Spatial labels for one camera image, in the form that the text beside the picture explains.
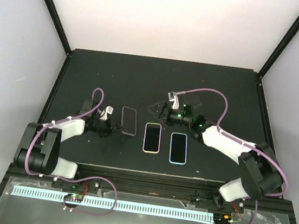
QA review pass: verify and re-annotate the clear magsafe phone case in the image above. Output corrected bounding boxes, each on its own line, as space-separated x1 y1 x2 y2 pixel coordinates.
118 105 140 138

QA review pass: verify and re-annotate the beige pink phone case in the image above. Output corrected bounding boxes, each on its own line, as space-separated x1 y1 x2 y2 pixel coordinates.
141 121 164 155

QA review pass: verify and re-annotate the light blue phone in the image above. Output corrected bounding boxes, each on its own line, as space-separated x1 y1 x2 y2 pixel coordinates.
167 131 190 166

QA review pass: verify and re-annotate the black screen phone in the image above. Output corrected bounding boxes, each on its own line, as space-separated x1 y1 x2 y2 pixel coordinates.
143 123 162 152

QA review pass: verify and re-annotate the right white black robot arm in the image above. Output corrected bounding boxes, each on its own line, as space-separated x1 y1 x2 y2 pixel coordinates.
147 92 288 210

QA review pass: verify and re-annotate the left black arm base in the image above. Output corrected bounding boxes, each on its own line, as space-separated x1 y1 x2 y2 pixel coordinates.
50 177 101 194

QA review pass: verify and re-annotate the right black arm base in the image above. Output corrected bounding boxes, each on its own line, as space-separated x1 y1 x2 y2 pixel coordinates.
190 189 243 213

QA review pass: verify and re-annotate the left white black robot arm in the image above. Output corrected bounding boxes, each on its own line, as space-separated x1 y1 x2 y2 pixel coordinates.
13 101 121 190

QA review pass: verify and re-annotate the left small circuit board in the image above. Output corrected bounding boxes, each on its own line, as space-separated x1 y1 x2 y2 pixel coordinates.
63 193 84 203

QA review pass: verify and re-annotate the small circuit board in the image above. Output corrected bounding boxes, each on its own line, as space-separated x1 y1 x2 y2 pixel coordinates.
63 193 84 203
213 214 242 223

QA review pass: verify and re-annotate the right small circuit board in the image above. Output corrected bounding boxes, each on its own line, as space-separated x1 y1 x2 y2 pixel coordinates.
213 214 242 223

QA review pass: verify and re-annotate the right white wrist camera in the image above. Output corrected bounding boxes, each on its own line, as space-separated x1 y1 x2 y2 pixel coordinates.
168 92 180 110

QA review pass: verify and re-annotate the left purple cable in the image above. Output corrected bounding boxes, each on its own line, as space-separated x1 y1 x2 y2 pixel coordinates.
22 80 106 184

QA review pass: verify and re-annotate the white slotted cable duct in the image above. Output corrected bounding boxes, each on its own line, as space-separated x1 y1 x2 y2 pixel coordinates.
11 185 214 224

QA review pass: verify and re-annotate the black front frame rail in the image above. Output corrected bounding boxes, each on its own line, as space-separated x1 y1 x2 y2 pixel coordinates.
0 164 297 224

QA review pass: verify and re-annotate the left black corner post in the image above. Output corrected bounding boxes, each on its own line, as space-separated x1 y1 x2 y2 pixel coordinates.
44 0 72 56

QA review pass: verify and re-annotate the black corner post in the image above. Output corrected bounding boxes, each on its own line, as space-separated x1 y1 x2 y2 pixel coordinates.
44 0 72 56
258 15 299 79

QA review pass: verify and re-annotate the right black corner post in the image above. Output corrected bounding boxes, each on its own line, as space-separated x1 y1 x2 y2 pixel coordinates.
258 15 299 79

